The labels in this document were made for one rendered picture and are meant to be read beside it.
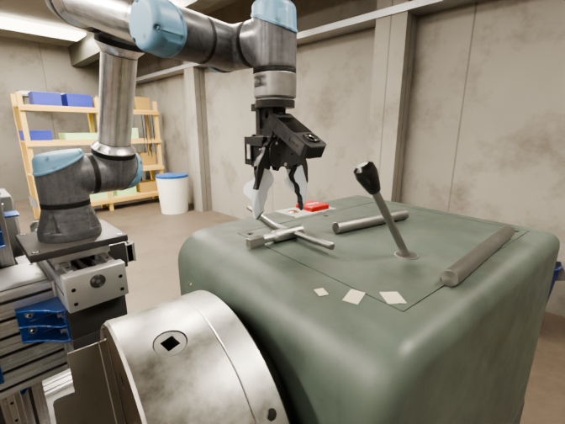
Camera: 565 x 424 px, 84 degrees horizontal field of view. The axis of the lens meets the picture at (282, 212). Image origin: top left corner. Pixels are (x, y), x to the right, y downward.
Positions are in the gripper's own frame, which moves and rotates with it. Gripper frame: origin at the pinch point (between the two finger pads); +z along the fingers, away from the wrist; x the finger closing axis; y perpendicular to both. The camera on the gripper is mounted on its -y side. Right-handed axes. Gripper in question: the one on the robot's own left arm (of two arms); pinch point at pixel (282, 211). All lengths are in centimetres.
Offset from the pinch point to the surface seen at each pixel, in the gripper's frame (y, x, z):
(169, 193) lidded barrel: 496, -147, 91
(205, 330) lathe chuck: -15.9, 23.7, 6.3
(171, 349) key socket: -14.3, 27.1, 8.1
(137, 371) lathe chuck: -17.2, 31.1, 6.7
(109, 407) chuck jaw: -10.3, 33.2, 15.2
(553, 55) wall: 27, -275, -68
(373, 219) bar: -8.8, -16.5, 2.4
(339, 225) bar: -7.6, -7.5, 2.4
